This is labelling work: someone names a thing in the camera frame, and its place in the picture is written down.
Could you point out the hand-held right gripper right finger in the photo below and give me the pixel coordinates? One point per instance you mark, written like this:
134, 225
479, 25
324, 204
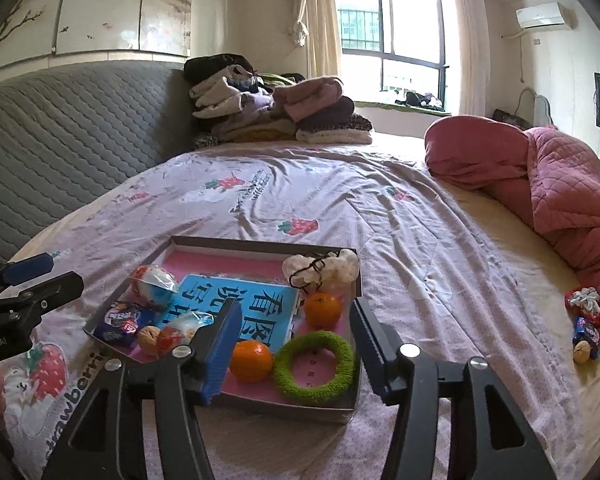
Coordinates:
370, 350

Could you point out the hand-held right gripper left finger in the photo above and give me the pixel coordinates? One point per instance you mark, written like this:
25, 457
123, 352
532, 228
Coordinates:
222, 355

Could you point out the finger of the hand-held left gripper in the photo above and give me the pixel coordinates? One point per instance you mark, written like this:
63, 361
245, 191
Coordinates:
50, 292
27, 267

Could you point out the orange mandarin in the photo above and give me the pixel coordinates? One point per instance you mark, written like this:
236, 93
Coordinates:
252, 362
322, 311

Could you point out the clear bag of red candy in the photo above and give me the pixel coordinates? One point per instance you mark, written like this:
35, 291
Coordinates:
152, 287
175, 337

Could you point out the blue cookie packet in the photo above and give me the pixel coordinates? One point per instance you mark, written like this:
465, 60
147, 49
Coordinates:
122, 325

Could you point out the cream scrunchie with black trim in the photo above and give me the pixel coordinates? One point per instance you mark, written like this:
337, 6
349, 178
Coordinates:
337, 267

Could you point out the grey shallow cardboard box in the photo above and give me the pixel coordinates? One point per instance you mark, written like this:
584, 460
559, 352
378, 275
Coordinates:
300, 414

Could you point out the pink and blue book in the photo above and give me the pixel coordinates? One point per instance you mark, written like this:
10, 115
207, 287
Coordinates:
260, 310

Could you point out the grey quilted headboard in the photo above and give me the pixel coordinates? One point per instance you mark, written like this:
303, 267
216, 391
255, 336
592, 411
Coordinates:
70, 135

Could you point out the strawberry print bedsheet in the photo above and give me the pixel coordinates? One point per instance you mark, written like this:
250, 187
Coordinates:
330, 185

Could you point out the small toy figure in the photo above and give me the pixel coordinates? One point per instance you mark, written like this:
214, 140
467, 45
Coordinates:
586, 330

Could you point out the pile of folded clothes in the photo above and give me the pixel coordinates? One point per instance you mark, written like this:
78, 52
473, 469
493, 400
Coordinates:
280, 110

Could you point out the pink quilted blanket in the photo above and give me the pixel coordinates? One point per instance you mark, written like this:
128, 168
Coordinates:
555, 175

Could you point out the dark crumpled clothes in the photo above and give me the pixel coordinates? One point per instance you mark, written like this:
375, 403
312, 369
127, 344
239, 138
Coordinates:
422, 100

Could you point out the dark bag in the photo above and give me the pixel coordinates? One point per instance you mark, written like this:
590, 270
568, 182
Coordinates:
510, 119

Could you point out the cream curtain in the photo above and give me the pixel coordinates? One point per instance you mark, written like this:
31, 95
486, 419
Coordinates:
322, 20
467, 50

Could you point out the white air conditioner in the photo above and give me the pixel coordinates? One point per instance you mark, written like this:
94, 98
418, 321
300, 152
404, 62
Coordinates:
540, 15

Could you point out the window with dark frame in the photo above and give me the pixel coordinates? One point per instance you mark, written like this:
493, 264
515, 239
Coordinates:
410, 20

